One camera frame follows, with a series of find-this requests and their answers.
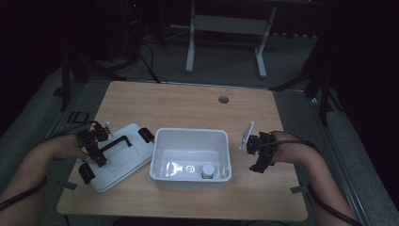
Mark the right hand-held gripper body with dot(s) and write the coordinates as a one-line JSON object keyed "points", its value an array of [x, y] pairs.
{"points": [[265, 144]]}

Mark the small round bottle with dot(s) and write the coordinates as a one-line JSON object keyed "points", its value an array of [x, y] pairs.
{"points": [[208, 171]]}

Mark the grey tape piece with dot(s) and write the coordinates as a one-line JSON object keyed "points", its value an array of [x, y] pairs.
{"points": [[70, 185], [298, 189]]}

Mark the white metal frame desk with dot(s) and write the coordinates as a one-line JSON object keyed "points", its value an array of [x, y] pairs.
{"points": [[226, 25]]}

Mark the person's left hand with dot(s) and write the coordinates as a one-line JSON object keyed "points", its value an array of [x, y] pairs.
{"points": [[69, 149]]}

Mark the dark equipment rack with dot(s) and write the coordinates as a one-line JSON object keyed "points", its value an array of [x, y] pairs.
{"points": [[133, 28]]}

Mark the black metal stand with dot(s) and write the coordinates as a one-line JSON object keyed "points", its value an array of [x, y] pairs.
{"points": [[84, 69], [323, 84]]}

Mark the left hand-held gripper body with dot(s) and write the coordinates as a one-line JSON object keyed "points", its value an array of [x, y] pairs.
{"points": [[87, 139]]}

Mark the black square floor frame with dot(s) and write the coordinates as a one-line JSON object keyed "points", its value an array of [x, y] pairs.
{"points": [[78, 117]]}

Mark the white plastic storage box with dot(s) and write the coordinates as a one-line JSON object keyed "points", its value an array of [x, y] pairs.
{"points": [[188, 147]]}

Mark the person's right hand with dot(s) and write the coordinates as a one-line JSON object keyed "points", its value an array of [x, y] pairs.
{"points": [[291, 150]]}

